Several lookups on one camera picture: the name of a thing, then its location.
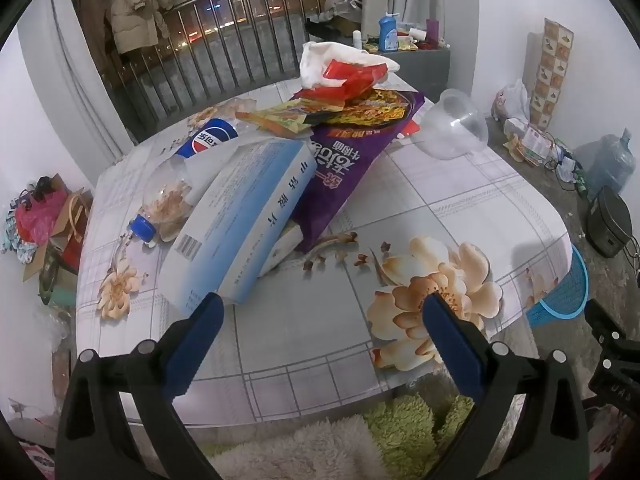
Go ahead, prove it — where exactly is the white crumpled cloth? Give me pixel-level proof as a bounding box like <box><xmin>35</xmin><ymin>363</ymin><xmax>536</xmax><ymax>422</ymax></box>
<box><xmin>299</xmin><ymin>41</ymin><xmax>401</xmax><ymax>88</ymax></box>

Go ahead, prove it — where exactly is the beige hanging coat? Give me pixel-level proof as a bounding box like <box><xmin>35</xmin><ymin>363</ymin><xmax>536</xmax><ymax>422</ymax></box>
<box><xmin>110</xmin><ymin>0</ymin><xmax>173</xmax><ymax>55</ymax></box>

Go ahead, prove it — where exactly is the tall patterned box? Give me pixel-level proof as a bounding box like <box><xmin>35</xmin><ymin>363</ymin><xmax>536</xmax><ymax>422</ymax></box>
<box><xmin>529</xmin><ymin>17</ymin><xmax>575</xmax><ymax>128</ymax></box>

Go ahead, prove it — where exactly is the grey cabinet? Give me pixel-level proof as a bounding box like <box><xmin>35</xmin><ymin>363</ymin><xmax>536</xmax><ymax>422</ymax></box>
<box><xmin>375</xmin><ymin>46</ymin><xmax>452</xmax><ymax>103</ymax></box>

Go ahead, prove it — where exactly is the white and blue cardboard box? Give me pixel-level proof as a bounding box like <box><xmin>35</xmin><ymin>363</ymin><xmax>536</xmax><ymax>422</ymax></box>
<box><xmin>159</xmin><ymin>139</ymin><xmax>319</xmax><ymax>317</ymax></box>

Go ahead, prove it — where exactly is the yellow snack packet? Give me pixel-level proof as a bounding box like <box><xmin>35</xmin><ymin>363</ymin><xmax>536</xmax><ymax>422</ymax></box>
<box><xmin>248</xmin><ymin>108</ymin><xmax>312</xmax><ymax>136</ymax></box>

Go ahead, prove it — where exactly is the black round appliance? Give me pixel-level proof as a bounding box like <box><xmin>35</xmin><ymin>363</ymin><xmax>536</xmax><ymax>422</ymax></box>
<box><xmin>586</xmin><ymin>185</ymin><xmax>635</xmax><ymax>259</ymax></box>

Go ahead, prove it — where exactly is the pile of printed papers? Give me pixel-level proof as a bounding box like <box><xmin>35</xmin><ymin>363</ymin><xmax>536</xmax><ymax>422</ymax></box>
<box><xmin>502</xmin><ymin>117</ymin><xmax>556</xmax><ymax>166</ymax></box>

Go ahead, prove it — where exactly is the clear plastic bowl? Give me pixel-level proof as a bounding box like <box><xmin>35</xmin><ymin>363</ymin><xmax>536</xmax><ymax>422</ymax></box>
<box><xmin>419</xmin><ymin>88</ymin><xmax>489</xmax><ymax>161</ymax></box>

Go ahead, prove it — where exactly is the red plastic wrapper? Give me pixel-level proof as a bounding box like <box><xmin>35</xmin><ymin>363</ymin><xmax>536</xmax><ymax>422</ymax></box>
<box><xmin>314</xmin><ymin>59</ymin><xmax>390</xmax><ymax>106</ymax></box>

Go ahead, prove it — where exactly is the open cardboard box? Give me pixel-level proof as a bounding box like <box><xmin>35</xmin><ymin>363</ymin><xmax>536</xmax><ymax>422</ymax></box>
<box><xmin>22</xmin><ymin>174</ymin><xmax>93</xmax><ymax>306</ymax></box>

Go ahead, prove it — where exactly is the blue plastic basket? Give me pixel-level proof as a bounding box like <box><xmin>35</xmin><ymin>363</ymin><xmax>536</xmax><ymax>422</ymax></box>
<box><xmin>525</xmin><ymin>245</ymin><xmax>590</xmax><ymax>328</ymax></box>

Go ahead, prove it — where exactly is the white plastic bag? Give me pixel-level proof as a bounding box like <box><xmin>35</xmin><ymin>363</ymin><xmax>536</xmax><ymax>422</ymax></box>
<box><xmin>492</xmin><ymin>79</ymin><xmax>531</xmax><ymax>121</ymax></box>

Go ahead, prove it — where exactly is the metal railing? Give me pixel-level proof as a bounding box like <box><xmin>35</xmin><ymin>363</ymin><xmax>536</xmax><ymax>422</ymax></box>
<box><xmin>107</xmin><ymin>0</ymin><xmax>361</xmax><ymax>133</ymax></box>

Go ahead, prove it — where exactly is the yellow green wrapper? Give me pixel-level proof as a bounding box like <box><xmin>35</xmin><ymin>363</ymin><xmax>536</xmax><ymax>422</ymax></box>
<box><xmin>292</xmin><ymin>96</ymin><xmax>347</xmax><ymax>113</ymax></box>

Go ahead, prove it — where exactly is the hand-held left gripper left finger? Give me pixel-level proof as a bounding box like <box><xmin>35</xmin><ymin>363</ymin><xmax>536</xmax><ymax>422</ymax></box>
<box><xmin>56</xmin><ymin>292</ymin><xmax>226</xmax><ymax>480</ymax></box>

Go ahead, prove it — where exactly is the blue detergent bottle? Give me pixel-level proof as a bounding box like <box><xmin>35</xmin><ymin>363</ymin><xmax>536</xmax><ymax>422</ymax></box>
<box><xmin>378</xmin><ymin>11</ymin><xmax>399</xmax><ymax>52</ymax></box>

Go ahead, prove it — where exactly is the purple noodle bag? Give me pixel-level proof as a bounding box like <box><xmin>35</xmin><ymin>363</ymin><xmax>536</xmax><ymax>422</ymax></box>
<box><xmin>287</xmin><ymin>87</ymin><xmax>426</xmax><ymax>253</ymax></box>

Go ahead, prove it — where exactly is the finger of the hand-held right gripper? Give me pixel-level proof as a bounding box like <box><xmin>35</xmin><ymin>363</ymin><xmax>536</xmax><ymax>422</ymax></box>
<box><xmin>584</xmin><ymin>299</ymin><xmax>640</xmax><ymax>361</ymax></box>

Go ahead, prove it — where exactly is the green fluffy rug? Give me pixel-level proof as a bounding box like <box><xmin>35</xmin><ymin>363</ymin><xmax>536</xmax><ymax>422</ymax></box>
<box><xmin>362</xmin><ymin>392</ymin><xmax>476</xmax><ymax>480</ymax></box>

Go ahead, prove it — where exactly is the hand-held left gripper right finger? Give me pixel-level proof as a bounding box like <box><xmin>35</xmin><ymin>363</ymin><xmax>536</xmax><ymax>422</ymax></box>
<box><xmin>421</xmin><ymin>292</ymin><xmax>591</xmax><ymax>480</ymax></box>

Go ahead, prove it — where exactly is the large blue water jug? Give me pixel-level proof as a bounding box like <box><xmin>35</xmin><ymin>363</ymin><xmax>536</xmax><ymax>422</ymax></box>
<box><xmin>582</xmin><ymin>127</ymin><xmax>638</xmax><ymax>201</ymax></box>

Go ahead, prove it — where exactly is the red pink plastic bag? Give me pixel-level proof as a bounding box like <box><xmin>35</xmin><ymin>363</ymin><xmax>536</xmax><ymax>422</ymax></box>
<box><xmin>15</xmin><ymin>190</ymin><xmax>68</xmax><ymax>246</ymax></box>

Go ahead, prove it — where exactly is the white fluffy blanket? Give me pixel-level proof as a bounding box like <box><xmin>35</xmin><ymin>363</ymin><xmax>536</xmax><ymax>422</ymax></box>
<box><xmin>207</xmin><ymin>415</ymin><xmax>376</xmax><ymax>480</ymax></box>

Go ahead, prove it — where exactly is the cola plastic bottle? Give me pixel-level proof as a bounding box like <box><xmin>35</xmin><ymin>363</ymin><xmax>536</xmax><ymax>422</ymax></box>
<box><xmin>129</xmin><ymin>117</ymin><xmax>241</xmax><ymax>247</ymax></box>

